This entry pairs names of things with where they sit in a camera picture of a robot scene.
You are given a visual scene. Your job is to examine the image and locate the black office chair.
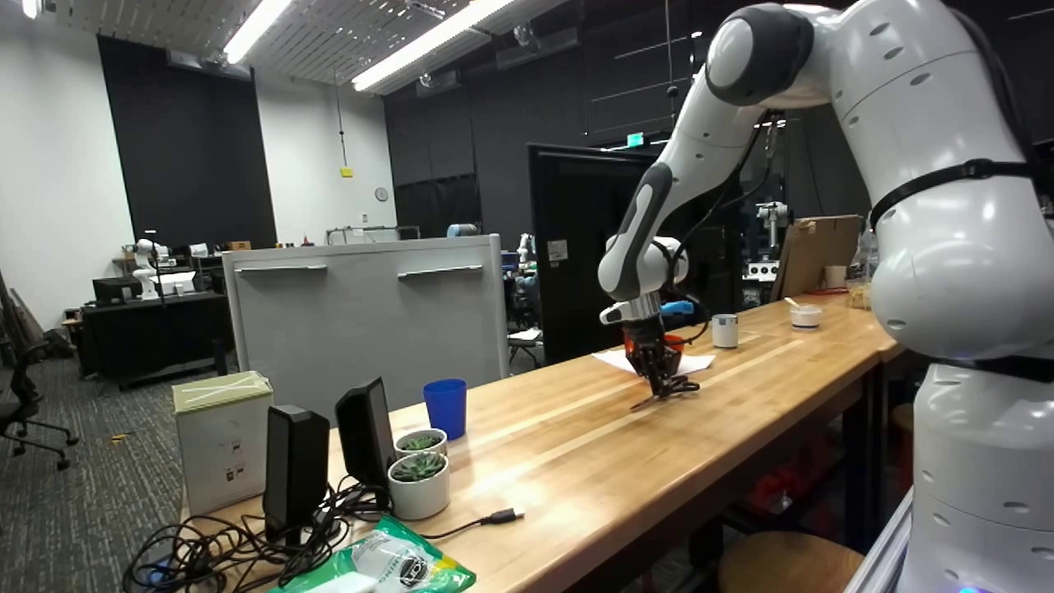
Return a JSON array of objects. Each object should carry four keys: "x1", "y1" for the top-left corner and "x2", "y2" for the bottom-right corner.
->
[{"x1": 0, "y1": 274, "x2": 82, "y2": 476}]

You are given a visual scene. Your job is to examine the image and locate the round wooden stool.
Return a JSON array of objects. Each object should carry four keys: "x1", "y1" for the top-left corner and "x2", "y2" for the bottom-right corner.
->
[{"x1": 717, "y1": 531, "x2": 867, "y2": 593}]

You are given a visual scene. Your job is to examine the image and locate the white paper sheet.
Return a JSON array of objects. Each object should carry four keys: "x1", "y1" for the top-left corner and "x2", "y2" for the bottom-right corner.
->
[{"x1": 590, "y1": 342, "x2": 717, "y2": 379}]

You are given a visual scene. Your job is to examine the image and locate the black wall panel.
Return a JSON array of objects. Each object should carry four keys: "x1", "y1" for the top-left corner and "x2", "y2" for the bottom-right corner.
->
[{"x1": 96, "y1": 34, "x2": 280, "y2": 254}]

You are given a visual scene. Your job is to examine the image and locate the tall black cabinet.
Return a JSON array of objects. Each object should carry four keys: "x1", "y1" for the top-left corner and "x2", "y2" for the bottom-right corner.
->
[{"x1": 529, "y1": 141, "x2": 752, "y2": 366}]

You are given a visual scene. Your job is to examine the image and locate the green wipes packet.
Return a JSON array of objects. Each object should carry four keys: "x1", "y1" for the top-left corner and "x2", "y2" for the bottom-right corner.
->
[{"x1": 275, "y1": 513, "x2": 477, "y2": 593}]

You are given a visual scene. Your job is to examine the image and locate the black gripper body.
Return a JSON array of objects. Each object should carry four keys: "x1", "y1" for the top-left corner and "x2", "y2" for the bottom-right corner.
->
[{"x1": 619, "y1": 311, "x2": 676, "y2": 368}]

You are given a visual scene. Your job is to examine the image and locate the black USB cable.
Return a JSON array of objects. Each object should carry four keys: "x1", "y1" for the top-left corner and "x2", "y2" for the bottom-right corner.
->
[{"x1": 421, "y1": 504, "x2": 529, "y2": 541}]

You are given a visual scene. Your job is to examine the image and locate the blue plastic cup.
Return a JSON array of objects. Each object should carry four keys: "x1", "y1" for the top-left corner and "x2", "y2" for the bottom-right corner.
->
[{"x1": 421, "y1": 376, "x2": 471, "y2": 445}]

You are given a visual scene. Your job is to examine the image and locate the tangled black cables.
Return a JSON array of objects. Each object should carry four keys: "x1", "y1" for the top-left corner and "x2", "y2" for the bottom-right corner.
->
[{"x1": 123, "y1": 481, "x2": 377, "y2": 593}]

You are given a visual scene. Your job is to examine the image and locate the black desktop speaker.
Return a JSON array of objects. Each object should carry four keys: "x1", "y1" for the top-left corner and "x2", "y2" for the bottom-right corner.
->
[
  {"x1": 260, "y1": 402, "x2": 332, "y2": 541},
  {"x1": 332, "y1": 376, "x2": 403, "y2": 510}
]

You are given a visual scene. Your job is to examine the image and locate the white cardboard box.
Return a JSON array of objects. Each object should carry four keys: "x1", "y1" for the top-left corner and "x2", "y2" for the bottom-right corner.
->
[{"x1": 171, "y1": 368, "x2": 278, "y2": 519}]

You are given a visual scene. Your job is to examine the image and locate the long ceiling light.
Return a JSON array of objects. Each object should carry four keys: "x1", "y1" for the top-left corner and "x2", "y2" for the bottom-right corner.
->
[
  {"x1": 220, "y1": 0, "x2": 298, "y2": 67},
  {"x1": 348, "y1": 0, "x2": 520, "y2": 97}
]

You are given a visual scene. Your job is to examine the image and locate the black desk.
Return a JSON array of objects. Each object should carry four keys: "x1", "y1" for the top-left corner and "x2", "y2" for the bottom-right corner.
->
[{"x1": 77, "y1": 289, "x2": 238, "y2": 390}]

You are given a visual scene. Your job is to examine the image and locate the grey partition cabinet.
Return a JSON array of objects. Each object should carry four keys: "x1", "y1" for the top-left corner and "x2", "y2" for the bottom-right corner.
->
[{"x1": 220, "y1": 231, "x2": 510, "y2": 426}]

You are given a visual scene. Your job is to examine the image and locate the white pot with plant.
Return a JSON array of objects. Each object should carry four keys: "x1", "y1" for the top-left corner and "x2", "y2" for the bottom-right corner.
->
[
  {"x1": 386, "y1": 450, "x2": 456, "y2": 524},
  {"x1": 392, "y1": 426, "x2": 451, "y2": 459}
]

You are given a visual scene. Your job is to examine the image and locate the white paper cup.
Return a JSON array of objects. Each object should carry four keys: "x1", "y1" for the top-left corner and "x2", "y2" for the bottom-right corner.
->
[{"x1": 710, "y1": 314, "x2": 740, "y2": 353}]

